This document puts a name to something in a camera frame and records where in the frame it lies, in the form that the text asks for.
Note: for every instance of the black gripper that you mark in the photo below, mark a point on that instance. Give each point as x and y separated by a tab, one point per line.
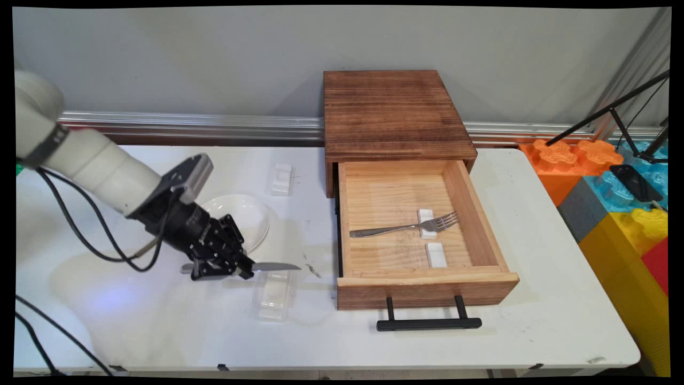
184	224

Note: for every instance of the silver table knife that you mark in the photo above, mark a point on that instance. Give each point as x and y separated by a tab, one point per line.
278	266

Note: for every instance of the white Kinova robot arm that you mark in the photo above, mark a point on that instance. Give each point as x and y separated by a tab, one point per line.
96	166

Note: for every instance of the white round plate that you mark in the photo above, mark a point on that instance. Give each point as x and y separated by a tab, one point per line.
251	219

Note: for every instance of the clear plastic cutlery rest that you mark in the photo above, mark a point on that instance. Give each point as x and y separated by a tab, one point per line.
273	302

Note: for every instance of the white ceramic cutlery rest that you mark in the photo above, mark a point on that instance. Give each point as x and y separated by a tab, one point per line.
281	179

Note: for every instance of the silver fork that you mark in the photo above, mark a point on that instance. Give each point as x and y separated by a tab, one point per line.
385	230

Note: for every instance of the light wooden drawer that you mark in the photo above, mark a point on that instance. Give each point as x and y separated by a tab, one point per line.
395	203

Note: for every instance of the small white cutlery rest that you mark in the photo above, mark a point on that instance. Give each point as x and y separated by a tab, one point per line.
436	256
426	215

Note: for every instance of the dark wooden drawer cabinet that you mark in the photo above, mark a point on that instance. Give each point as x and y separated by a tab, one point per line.
393	115

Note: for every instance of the orange foam block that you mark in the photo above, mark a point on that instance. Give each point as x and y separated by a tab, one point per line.
556	160

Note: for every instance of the grey foam block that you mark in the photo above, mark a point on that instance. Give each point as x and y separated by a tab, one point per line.
582	211

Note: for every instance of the blue foam block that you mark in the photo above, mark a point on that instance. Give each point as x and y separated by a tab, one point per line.
609	192

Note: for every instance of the black tripod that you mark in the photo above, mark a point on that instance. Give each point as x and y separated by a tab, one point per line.
614	111

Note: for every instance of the black smartphone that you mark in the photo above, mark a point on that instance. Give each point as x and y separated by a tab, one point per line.
636	183

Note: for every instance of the red foam block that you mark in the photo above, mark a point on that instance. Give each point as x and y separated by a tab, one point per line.
657	264

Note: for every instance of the grey curtain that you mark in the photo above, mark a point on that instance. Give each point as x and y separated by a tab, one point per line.
641	64

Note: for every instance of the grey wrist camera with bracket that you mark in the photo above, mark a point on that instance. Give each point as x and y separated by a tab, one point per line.
195	174

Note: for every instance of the aluminium rail along wall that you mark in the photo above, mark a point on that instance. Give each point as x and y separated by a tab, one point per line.
214	124

